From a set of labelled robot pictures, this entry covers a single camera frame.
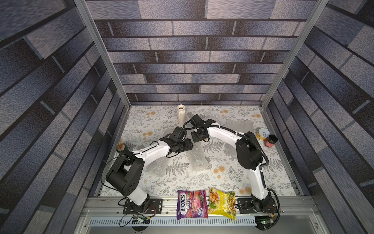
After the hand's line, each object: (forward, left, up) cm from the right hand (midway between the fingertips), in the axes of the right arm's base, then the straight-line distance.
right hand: (196, 136), depth 97 cm
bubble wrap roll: (-19, 0, +4) cm, 20 cm away
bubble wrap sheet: (+12, -34, -4) cm, 36 cm away
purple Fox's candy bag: (-40, +3, -1) cm, 40 cm away
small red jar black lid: (-5, -47, +3) cm, 48 cm away
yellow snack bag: (-40, -12, 0) cm, 41 cm away
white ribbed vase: (+11, +11, +10) cm, 18 cm away
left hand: (-9, +4, +4) cm, 10 cm away
